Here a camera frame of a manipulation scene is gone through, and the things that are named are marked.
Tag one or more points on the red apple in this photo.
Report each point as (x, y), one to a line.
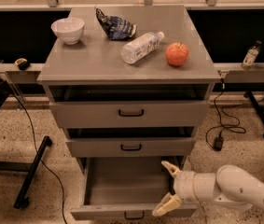
(176, 54)

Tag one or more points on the small glass bottle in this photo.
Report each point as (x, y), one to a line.
(251, 55)

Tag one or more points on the grey middle drawer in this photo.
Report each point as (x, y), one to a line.
(129, 142)

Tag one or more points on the black stand leg left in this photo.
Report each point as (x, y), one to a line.
(22, 201)

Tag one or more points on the grey drawer cabinet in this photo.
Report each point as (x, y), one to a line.
(95, 63)

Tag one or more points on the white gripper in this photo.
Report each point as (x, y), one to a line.
(184, 186)

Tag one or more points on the clear plastic water bottle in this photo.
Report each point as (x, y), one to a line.
(141, 46)

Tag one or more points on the grey drawer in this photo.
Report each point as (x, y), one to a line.
(130, 108)
(129, 142)
(121, 187)

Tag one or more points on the black stand leg right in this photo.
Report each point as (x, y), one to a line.
(248, 94)

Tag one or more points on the grey top drawer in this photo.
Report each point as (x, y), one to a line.
(130, 108)

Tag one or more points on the crumpled blue chip bag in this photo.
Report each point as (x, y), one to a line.
(115, 27)

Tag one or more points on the small black yellow device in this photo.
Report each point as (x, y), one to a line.
(22, 63)

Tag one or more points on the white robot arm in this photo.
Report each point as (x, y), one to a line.
(230, 186)

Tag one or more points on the black stand leg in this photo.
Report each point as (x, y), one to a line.
(248, 94)
(22, 201)

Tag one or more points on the white bowl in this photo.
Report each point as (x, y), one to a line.
(68, 30)

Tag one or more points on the grey bottom drawer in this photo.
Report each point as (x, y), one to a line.
(121, 187)

